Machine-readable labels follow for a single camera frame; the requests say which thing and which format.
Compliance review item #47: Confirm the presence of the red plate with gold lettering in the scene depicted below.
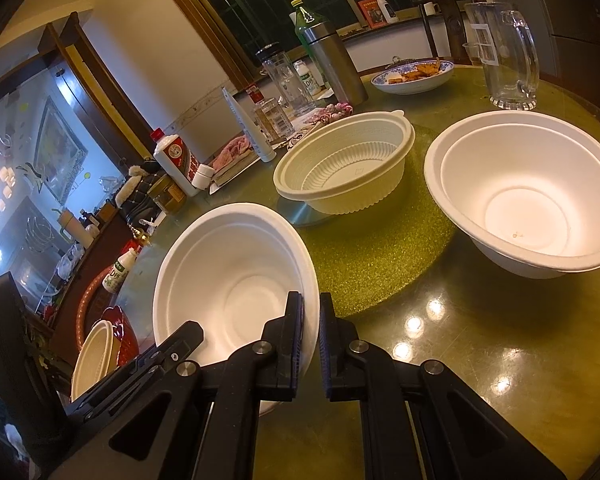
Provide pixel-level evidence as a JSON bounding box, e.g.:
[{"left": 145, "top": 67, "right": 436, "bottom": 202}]
[{"left": 100, "top": 305, "right": 140, "bottom": 367}]

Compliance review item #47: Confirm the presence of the white spray bottle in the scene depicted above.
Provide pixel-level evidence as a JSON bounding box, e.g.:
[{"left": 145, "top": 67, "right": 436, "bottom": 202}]
[{"left": 371, "top": 0, "right": 400, "bottom": 24}]

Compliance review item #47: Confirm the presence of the clear glass pitcher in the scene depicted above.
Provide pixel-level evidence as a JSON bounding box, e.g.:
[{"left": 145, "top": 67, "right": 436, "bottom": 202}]
[{"left": 462, "top": 1, "right": 540, "bottom": 110}]

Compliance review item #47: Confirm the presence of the white thermos cup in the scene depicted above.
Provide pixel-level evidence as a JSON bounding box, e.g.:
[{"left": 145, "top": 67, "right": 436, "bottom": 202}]
[{"left": 57, "top": 209, "right": 95, "bottom": 249}]

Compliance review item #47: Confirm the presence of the book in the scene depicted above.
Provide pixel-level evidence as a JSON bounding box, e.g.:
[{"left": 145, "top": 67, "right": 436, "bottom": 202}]
[{"left": 210, "top": 150, "right": 281, "bottom": 187}]

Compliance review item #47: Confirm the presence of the white tube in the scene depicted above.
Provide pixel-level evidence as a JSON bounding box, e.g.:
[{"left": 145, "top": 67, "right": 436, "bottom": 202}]
[{"left": 222, "top": 86, "right": 277, "bottom": 162}]

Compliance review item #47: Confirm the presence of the blue-white plate with fried food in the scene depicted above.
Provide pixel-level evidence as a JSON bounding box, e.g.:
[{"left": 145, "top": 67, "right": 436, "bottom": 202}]
[{"left": 371, "top": 58, "right": 455, "bottom": 95}]

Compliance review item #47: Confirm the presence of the green glass bottle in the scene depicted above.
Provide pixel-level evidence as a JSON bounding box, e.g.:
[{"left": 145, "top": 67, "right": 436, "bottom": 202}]
[{"left": 290, "top": 0, "right": 331, "bottom": 86}]

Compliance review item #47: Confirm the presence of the white plastic bag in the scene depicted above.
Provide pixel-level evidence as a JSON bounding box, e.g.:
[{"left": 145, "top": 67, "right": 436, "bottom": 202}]
[{"left": 57, "top": 250, "right": 83, "bottom": 281}]

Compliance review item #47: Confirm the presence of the round green glitter turntable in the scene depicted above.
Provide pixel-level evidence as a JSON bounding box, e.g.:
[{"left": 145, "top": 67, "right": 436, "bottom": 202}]
[{"left": 280, "top": 110, "right": 456, "bottom": 318}]

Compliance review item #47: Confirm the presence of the white foam bowl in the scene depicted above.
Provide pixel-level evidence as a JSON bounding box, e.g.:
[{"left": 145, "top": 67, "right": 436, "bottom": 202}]
[
  {"left": 424, "top": 109, "right": 600, "bottom": 279},
  {"left": 152, "top": 202, "right": 321, "bottom": 413}
]

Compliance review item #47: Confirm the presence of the red box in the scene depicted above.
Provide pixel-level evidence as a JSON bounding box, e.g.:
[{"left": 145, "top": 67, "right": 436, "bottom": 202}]
[{"left": 357, "top": 0, "right": 388, "bottom": 29}]

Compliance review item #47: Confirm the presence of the grey refrigerator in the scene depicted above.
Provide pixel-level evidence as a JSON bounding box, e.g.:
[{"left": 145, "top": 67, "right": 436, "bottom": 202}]
[{"left": 530, "top": 0, "right": 600, "bottom": 111}]

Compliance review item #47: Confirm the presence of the red and green hose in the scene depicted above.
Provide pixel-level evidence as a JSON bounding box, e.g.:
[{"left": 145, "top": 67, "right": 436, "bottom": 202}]
[{"left": 77, "top": 266, "right": 116, "bottom": 351}]

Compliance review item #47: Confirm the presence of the white liquor bottle red cap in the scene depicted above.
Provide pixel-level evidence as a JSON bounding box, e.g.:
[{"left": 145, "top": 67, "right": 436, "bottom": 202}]
[{"left": 150, "top": 128, "right": 201, "bottom": 197}]

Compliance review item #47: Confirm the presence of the cream ribbed plastic bowl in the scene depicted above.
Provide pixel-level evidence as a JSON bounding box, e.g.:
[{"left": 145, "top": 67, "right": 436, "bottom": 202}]
[
  {"left": 272, "top": 110, "right": 416, "bottom": 215},
  {"left": 71, "top": 321, "right": 118, "bottom": 402}
]

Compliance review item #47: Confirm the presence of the framed wall picture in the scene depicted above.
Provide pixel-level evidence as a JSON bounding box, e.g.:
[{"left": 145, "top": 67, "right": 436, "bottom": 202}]
[{"left": 32, "top": 97, "right": 88, "bottom": 206}]

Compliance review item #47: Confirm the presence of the small white bottle green label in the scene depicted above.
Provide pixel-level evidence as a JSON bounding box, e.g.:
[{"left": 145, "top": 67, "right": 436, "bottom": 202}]
[
  {"left": 292, "top": 59, "right": 326, "bottom": 96},
  {"left": 102, "top": 247, "right": 140, "bottom": 293}
]

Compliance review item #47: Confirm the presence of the round metal turntable disc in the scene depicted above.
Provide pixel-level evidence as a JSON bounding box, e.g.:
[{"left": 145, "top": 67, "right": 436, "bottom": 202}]
[{"left": 277, "top": 196, "right": 333, "bottom": 226}]

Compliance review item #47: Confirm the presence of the small glass bottle red cap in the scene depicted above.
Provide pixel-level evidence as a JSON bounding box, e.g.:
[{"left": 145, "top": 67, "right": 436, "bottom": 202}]
[{"left": 245, "top": 85, "right": 293, "bottom": 143}]

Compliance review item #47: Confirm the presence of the stainless steel thermos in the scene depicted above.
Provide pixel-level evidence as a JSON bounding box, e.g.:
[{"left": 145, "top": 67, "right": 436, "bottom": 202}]
[{"left": 300, "top": 22, "right": 370, "bottom": 106}]

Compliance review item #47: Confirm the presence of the pink cloth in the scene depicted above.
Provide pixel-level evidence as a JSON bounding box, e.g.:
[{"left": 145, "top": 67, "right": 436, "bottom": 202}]
[{"left": 215, "top": 135, "right": 253, "bottom": 171}]

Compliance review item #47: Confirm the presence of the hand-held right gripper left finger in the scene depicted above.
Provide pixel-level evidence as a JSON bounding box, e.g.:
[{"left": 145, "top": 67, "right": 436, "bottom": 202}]
[{"left": 47, "top": 291, "right": 306, "bottom": 480}]

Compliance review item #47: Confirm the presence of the clear bottle with black cap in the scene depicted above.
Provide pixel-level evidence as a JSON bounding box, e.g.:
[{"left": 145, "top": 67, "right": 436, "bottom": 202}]
[{"left": 256, "top": 43, "right": 316, "bottom": 116}]

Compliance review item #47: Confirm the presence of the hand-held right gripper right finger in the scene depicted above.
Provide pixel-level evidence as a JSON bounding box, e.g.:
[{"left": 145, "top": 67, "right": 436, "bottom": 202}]
[{"left": 319, "top": 292, "right": 568, "bottom": 480}]

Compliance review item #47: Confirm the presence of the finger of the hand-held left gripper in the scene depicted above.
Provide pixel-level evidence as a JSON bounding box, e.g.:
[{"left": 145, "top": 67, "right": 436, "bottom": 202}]
[{"left": 67, "top": 321, "right": 204, "bottom": 428}]

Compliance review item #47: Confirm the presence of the dark wooden chair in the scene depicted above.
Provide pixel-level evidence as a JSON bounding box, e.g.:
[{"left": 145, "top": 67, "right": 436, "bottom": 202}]
[{"left": 411, "top": 0, "right": 483, "bottom": 58}]

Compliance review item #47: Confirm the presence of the pink beaded trinket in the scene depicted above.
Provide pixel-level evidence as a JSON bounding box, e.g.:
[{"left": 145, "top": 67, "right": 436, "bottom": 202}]
[{"left": 310, "top": 102, "right": 355, "bottom": 126}]

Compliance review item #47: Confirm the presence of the small white jar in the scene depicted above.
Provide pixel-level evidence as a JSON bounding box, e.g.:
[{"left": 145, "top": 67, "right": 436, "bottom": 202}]
[{"left": 192, "top": 162, "right": 216, "bottom": 187}]

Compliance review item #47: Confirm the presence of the jar with gold lid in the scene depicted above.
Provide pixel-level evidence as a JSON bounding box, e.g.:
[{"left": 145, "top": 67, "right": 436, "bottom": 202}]
[{"left": 155, "top": 180, "right": 187, "bottom": 213}]

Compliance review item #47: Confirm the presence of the dark quilted bag with fur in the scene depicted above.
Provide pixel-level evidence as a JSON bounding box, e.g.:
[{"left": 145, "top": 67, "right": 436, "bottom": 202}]
[{"left": 115, "top": 165, "right": 168, "bottom": 223}]

